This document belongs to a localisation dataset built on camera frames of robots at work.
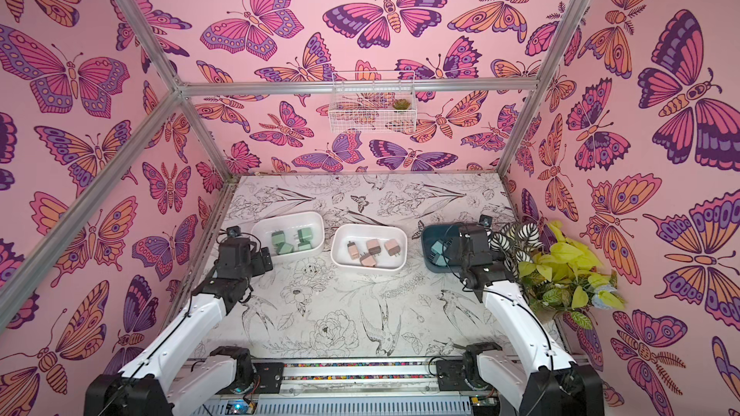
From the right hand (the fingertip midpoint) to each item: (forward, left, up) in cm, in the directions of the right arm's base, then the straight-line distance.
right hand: (479, 246), depth 84 cm
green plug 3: (+5, +62, -11) cm, 63 cm away
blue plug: (+6, +10, -11) cm, 15 cm away
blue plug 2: (+1, +11, -10) cm, 15 cm away
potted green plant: (-14, -10, +13) cm, 22 cm away
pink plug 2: (+6, +31, -11) cm, 34 cm away
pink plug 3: (+5, +25, -10) cm, 28 cm away
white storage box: (+10, +42, -9) cm, 44 cm away
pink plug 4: (+1, +33, -11) cm, 35 cm away
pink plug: (+3, +38, -10) cm, 40 cm away
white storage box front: (+10, +70, -8) cm, 71 cm away
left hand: (-2, +68, -3) cm, 68 cm away
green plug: (+10, +66, -13) cm, 68 cm away
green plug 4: (+7, +56, -12) cm, 57 cm away
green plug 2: (+9, +56, -11) cm, 58 cm away
